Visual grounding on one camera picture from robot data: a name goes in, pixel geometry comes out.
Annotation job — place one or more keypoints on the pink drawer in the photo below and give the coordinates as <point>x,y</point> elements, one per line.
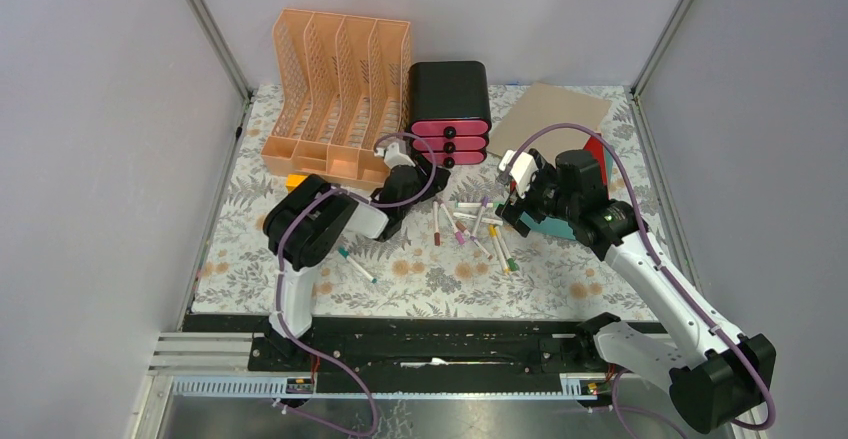
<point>454,144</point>
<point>450,128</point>
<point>457,158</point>

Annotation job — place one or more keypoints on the black mounting rail base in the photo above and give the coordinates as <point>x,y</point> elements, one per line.
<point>419,355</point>

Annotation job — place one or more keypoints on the teal cap white marker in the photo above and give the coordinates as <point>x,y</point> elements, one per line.
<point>356,265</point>

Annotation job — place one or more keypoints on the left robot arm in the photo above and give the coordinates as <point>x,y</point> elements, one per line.
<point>303,229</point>

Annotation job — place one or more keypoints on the black drawer cabinet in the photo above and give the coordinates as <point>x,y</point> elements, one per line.
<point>442,90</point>

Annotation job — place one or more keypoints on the green cap white marker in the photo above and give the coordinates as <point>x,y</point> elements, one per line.
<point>506,252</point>

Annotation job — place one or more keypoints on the pink top drawer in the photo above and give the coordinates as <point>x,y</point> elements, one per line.
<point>450,128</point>

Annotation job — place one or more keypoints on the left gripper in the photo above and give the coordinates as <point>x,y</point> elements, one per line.
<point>434,180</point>

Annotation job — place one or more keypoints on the floral table mat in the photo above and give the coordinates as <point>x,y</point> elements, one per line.
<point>557,279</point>

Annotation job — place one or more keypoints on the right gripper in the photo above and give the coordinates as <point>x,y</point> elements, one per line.
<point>545,174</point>

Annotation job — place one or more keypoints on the red folder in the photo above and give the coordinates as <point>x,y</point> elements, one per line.
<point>600,153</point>

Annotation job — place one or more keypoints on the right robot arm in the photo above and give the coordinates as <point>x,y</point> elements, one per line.
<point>712,371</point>

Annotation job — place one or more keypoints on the peach plastic file organizer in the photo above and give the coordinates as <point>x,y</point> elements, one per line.
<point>345,84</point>

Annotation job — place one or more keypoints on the yellow plastic block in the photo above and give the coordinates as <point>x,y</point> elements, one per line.
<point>293,181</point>

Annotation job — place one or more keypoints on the beige cardboard sheet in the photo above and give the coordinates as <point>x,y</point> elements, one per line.
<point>540,106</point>

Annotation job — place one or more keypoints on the purple cap white marker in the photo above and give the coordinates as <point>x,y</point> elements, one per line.
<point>478,218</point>

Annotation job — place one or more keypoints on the pink cap white marker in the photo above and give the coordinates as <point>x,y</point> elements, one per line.
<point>459,236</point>

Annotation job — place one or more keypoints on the teal folder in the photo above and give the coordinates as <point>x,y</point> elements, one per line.
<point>546,227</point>

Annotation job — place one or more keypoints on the yellow cap white marker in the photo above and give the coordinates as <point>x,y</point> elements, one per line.
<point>499,251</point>

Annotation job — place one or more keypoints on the pink bottom drawer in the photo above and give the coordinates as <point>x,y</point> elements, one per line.
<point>457,158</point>

